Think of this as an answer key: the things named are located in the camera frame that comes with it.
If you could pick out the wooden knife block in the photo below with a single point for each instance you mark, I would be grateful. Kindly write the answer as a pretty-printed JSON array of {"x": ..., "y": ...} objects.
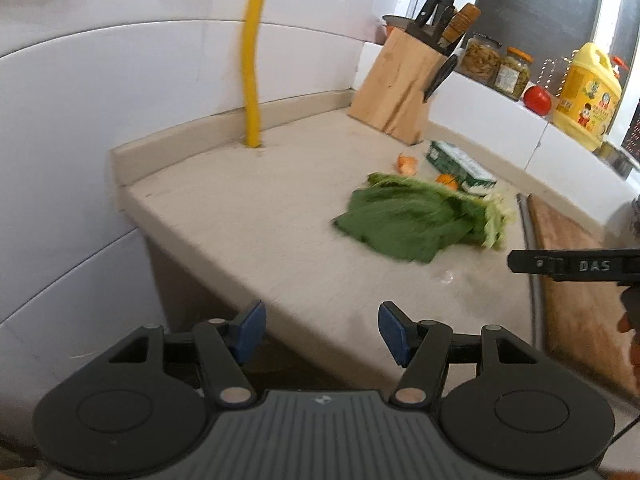
[{"x": 395, "y": 85}]

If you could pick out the brown cabinet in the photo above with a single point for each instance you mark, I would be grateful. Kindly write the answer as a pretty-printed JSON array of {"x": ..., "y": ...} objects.
[{"x": 200, "y": 290}]

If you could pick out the wooden cutting board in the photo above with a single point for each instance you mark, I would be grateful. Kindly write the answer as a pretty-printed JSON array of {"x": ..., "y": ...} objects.
[{"x": 575, "y": 320}]

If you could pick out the red tomato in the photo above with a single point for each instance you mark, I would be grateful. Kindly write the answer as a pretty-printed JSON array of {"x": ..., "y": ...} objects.
[{"x": 537, "y": 100}]

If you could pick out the yellow oil bottle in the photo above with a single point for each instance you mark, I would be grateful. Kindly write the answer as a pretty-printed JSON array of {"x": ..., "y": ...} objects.
[{"x": 587, "y": 100}]

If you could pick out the green and white carton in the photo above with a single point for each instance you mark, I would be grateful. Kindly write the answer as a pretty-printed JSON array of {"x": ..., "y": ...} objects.
[{"x": 460, "y": 165}]

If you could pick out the green leafy vegetable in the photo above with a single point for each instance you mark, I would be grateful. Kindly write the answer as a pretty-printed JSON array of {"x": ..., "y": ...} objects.
[{"x": 415, "y": 220}]

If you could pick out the glass jar with orange lid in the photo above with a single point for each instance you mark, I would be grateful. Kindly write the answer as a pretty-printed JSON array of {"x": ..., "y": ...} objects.
[{"x": 512, "y": 75}]

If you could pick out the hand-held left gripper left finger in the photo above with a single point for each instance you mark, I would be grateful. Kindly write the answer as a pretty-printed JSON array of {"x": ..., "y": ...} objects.
[{"x": 250, "y": 331}]

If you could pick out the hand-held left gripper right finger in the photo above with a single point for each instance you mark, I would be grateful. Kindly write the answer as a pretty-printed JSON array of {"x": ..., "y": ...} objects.
[{"x": 394, "y": 332}]

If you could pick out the person's right hand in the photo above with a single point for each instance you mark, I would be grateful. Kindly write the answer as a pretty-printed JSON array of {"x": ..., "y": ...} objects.
[{"x": 624, "y": 322}]

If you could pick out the yellow pipe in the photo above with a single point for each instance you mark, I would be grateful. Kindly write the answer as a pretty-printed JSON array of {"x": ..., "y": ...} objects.
[{"x": 252, "y": 60}]

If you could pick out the glass jar with brown contents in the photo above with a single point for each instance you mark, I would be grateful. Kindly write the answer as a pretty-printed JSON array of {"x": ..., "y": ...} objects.
[{"x": 481, "y": 60}]

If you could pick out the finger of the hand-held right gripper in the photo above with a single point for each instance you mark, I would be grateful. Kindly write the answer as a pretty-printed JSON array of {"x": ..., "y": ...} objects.
[{"x": 527, "y": 262}]

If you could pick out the orange peel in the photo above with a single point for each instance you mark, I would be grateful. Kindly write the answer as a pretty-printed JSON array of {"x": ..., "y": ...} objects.
[
  {"x": 407, "y": 164},
  {"x": 447, "y": 181}
]

